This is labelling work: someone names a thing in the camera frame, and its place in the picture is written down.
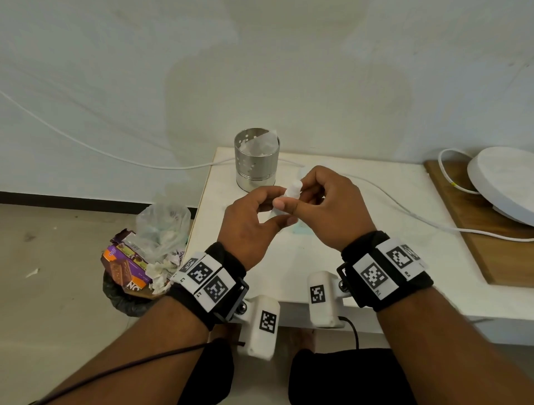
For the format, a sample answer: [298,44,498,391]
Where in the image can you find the person's right hand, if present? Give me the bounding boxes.
[272,165,378,253]

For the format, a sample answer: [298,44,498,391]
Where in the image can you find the person's foot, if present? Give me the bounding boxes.
[288,328,317,355]
[211,323,242,342]

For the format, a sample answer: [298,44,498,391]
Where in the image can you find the white paper in cup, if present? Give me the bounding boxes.
[240,129,279,158]

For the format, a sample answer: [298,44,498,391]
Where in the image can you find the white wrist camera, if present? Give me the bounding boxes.
[308,271,353,329]
[231,295,281,362]

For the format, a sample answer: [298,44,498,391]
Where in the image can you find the person's left hand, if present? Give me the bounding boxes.
[216,185,299,272]

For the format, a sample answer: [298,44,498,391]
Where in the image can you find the person's left forearm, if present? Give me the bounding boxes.
[37,296,209,405]

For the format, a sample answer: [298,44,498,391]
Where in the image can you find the person's black shorts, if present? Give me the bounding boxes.
[177,338,418,405]

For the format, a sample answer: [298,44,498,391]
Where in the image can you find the crumpled white tissue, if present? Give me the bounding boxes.
[146,250,185,295]

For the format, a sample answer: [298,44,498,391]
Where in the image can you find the white power cable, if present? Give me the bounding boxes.
[0,90,534,244]

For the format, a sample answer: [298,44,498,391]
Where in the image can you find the black trash bag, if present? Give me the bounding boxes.
[103,271,159,318]

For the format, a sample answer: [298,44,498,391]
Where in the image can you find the white spray cap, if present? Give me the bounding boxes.
[283,179,304,200]

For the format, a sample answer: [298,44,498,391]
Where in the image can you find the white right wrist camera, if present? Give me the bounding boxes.
[308,271,353,329]

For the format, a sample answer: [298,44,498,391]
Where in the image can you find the white round lamp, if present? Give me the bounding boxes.
[467,146,534,228]

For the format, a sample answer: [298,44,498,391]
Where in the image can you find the perforated metal cup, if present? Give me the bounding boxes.
[234,128,280,193]

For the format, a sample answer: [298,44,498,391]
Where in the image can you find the wooden board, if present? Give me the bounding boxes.
[424,160,534,288]

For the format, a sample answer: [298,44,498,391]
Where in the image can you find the clear plastic bag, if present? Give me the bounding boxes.
[135,202,192,261]

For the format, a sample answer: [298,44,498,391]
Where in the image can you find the person's right foot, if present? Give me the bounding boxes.
[288,328,317,355]

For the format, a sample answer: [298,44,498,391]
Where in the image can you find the black right wristband with markers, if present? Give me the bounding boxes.
[337,230,434,313]

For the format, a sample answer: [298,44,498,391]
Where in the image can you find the black right camera cable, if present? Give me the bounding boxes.
[338,316,360,350]

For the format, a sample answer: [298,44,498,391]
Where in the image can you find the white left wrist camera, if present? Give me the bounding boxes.
[231,295,281,362]

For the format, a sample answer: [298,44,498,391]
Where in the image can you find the person's left foot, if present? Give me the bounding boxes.
[211,323,242,342]

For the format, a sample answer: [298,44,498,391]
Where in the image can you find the person's right forearm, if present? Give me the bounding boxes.
[377,288,534,405]

